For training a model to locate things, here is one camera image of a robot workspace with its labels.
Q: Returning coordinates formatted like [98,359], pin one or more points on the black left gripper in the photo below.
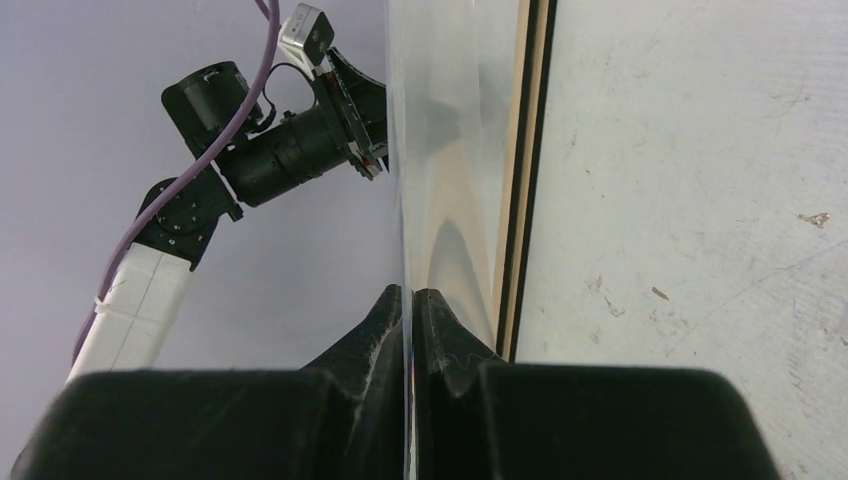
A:
[347,125]

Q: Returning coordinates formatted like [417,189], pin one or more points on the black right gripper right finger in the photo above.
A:
[481,417]

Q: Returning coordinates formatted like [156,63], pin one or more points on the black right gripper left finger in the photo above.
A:
[341,416]

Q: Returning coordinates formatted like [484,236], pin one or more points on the clear glass pane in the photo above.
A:
[455,81]

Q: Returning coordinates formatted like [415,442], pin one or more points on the wooden picture frame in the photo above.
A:
[529,90]

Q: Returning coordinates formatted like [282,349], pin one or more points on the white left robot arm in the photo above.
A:
[215,111]

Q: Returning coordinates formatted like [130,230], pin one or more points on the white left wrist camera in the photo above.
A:
[305,37]

